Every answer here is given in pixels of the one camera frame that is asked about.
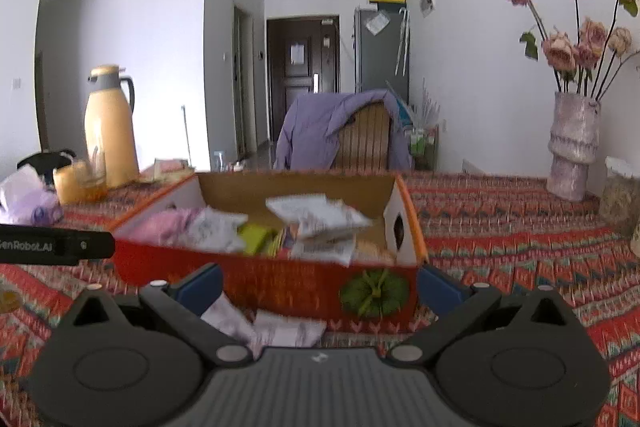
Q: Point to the wooden chair with purple shirt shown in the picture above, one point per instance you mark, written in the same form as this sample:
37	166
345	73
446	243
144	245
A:
305	132

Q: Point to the black bag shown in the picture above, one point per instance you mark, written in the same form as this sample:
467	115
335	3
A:
45	159

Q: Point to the bunch of dried pink roses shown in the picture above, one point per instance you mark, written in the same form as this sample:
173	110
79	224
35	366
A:
560	49

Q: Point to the clear document pouch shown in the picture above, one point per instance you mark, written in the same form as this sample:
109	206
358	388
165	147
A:
377	22

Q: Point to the grey refrigerator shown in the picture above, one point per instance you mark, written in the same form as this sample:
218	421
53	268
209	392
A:
375	57

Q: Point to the clear plastic jar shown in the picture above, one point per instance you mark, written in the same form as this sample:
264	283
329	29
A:
620	202

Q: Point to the pink textured vase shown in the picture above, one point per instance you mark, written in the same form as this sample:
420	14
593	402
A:
572	147

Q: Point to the white paper notice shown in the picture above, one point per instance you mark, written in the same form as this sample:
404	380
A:
297	53

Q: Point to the white folded umbrella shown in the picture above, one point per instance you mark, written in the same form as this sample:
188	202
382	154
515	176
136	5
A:
401	42

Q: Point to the purple tissue pack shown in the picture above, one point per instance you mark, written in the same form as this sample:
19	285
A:
30	202

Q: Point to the red cardboard box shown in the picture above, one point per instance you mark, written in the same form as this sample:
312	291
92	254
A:
280	287

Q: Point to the white floral vase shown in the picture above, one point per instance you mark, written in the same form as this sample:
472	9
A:
636	239

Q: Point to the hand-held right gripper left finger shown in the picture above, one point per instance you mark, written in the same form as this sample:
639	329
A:
200	289

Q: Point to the clear drinking glass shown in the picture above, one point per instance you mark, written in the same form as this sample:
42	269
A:
97	184

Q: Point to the pile of snack packets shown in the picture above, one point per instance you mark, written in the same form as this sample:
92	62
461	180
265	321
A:
320	217

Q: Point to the dark brown door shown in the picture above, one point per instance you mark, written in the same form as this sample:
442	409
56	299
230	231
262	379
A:
277	77

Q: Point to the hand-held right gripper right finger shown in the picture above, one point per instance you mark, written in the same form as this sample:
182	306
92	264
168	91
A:
440	289

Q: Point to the small clear bottle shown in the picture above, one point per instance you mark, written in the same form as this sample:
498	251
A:
219	161

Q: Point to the blue white bag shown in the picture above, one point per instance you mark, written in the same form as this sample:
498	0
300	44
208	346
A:
402	107

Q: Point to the yellow cup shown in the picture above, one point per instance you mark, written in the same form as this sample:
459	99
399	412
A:
67	187

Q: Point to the small storage rack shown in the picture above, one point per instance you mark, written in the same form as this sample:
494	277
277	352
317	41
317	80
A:
425	147

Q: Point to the white interior door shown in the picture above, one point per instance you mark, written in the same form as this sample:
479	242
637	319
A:
244	97

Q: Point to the dried flower bunch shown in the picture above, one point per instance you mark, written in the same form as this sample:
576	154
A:
430	104

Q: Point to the yellow thermos jug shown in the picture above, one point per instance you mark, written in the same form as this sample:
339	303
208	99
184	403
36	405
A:
110	137

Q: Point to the small yellow round object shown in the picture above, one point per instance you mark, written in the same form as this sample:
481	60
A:
9	302

